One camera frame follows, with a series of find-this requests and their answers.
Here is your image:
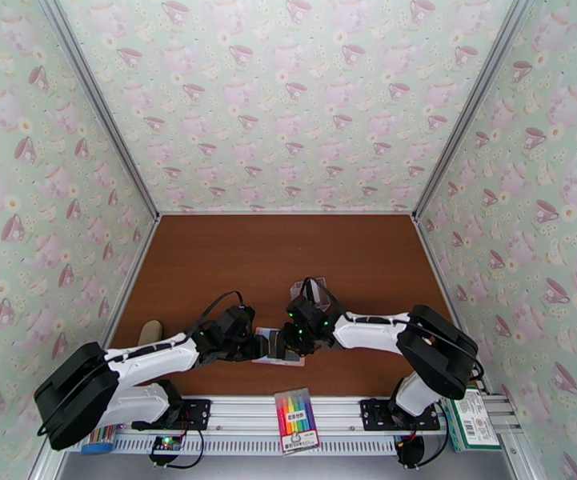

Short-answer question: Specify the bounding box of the pink card holder wallet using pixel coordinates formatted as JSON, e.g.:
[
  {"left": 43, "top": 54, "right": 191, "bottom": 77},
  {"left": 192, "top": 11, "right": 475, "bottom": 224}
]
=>
[{"left": 251, "top": 326, "right": 307, "bottom": 369}]

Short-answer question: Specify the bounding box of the clear acrylic card box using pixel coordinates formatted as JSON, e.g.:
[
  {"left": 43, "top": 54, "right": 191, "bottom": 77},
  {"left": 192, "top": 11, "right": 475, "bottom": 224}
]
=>
[{"left": 289, "top": 277, "right": 343, "bottom": 314}]

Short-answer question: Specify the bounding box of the beige tape roll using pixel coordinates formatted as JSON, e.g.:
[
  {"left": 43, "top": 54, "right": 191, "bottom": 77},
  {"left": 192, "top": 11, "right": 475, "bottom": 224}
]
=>
[{"left": 139, "top": 319, "right": 165, "bottom": 347}]

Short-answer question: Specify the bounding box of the colourful marker pen pack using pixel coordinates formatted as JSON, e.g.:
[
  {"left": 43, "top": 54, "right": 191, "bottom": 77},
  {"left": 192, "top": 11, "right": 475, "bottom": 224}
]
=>
[{"left": 273, "top": 386, "right": 321, "bottom": 456}]

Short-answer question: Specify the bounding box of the small circuit board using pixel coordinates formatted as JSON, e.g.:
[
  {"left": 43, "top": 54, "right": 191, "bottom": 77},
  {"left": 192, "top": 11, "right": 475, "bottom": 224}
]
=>
[{"left": 150, "top": 432, "right": 185, "bottom": 456}]

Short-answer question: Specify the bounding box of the black round disc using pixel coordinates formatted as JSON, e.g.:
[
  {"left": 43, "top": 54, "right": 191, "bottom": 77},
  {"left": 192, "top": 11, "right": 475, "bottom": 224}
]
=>
[{"left": 394, "top": 434, "right": 426, "bottom": 469}]

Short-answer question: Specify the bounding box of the blue marker box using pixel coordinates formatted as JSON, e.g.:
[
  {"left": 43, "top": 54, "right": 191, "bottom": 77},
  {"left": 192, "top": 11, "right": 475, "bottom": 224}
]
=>
[{"left": 79, "top": 426, "right": 117, "bottom": 456}]

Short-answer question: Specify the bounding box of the green white printed carton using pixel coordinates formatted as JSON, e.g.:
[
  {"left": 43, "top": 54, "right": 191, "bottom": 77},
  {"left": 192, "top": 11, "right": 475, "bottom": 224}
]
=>
[{"left": 442, "top": 386, "right": 503, "bottom": 453}]

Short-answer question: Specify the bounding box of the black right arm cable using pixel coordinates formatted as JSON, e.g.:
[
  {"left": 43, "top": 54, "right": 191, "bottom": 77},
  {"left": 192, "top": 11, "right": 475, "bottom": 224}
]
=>
[{"left": 302, "top": 276, "right": 484, "bottom": 382}]

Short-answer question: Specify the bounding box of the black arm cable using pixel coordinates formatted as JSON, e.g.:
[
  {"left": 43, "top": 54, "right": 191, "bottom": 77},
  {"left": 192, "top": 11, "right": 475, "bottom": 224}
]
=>
[
  {"left": 302, "top": 276, "right": 484, "bottom": 382},
  {"left": 35, "top": 290, "right": 245, "bottom": 440}
]

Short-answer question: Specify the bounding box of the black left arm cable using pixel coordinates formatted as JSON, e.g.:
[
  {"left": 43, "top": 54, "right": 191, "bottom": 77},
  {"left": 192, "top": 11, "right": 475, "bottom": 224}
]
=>
[{"left": 35, "top": 290, "right": 245, "bottom": 440}]

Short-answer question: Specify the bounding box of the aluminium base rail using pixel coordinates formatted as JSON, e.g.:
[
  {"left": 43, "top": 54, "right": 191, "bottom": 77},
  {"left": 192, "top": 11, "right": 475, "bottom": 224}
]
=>
[{"left": 180, "top": 395, "right": 519, "bottom": 437}]

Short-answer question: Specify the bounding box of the white slotted cable duct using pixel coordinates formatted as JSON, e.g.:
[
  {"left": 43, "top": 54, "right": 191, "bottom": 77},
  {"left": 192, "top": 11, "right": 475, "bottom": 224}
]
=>
[{"left": 70, "top": 433, "right": 400, "bottom": 457}]

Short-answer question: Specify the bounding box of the black power cable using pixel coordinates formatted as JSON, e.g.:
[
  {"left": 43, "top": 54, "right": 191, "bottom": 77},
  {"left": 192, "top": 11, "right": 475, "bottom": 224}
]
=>
[
  {"left": 146, "top": 427, "right": 206, "bottom": 470},
  {"left": 418, "top": 401, "right": 451, "bottom": 467}
]

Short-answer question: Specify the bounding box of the aluminium table edge rail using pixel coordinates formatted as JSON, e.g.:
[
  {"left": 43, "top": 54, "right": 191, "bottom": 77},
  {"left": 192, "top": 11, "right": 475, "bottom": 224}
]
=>
[
  {"left": 158, "top": 210, "right": 417, "bottom": 218},
  {"left": 411, "top": 215, "right": 491, "bottom": 394},
  {"left": 90, "top": 215, "right": 163, "bottom": 367}
]

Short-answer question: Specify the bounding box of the aluminium frame post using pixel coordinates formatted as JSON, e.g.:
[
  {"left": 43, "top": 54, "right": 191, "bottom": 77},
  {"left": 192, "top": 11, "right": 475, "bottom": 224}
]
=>
[
  {"left": 411, "top": 0, "right": 543, "bottom": 221},
  {"left": 35, "top": 0, "right": 162, "bottom": 221}
]

